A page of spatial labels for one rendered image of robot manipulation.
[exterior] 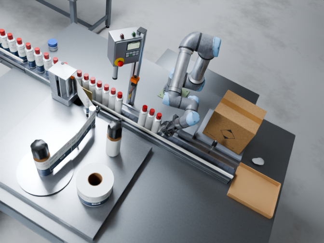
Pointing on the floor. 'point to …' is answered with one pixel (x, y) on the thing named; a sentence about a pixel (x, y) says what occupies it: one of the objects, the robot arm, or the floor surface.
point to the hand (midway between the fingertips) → (160, 129)
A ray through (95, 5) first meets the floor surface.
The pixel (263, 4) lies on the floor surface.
